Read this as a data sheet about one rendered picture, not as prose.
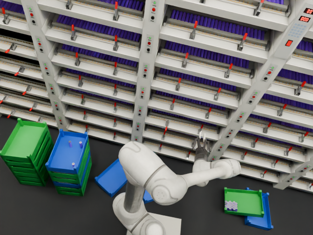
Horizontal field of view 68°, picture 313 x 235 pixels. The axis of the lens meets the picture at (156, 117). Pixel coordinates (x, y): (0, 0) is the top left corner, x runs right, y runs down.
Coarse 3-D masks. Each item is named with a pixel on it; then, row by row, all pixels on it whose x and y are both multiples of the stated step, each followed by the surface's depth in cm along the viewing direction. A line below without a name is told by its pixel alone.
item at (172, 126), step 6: (150, 108) 188; (162, 114) 187; (150, 120) 185; (156, 120) 185; (162, 120) 185; (174, 120) 186; (162, 126) 185; (168, 126) 184; (174, 126) 184; (180, 126) 185; (186, 126) 185; (192, 126) 185; (198, 126) 186; (216, 126) 187; (186, 132) 184; (192, 132) 184; (204, 132) 184; (210, 132) 184; (210, 138) 184; (216, 138) 183
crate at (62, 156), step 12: (60, 132) 169; (72, 132) 171; (60, 144) 169; (72, 144) 170; (84, 144) 166; (60, 156) 163; (72, 156) 164; (48, 168) 153; (60, 168) 152; (72, 168) 158
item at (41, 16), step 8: (24, 0) 128; (32, 0) 127; (24, 8) 131; (40, 16) 133; (40, 24) 137; (32, 32) 142; (40, 32) 141; (48, 40) 148; (48, 48) 150; (40, 56) 156; (40, 64) 161; (48, 64) 159; (56, 72) 168; (48, 80) 171; (48, 88) 178; (56, 88) 176; (56, 96) 183; (64, 104) 195; (56, 112) 199; (56, 120) 208; (64, 120) 205; (64, 128) 215
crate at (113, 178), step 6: (114, 162) 204; (108, 168) 201; (114, 168) 206; (120, 168) 207; (102, 174) 199; (108, 174) 202; (114, 174) 202; (120, 174) 203; (96, 180) 192; (102, 180) 197; (108, 180) 198; (114, 180) 199; (120, 180) 200; (126, 180) 196; (102, 186) 194; (108, 186) 195; (114, 186) 196; (120, 186) 191; (108, 192) 187; (114, 192) 187
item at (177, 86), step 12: (156, 72) 156; (168, 72) 157; (180, 72) 158; (156, 84) 156; (168, 84) 156; (180, 84) 157; (192, 84) 156; (204, 84) 155; (216, 84) 156; (228, 84) 157; (192, 96) 155; (204, 96) 155; (216, 96) 153; (228, 96) 155; (240, 96) 154
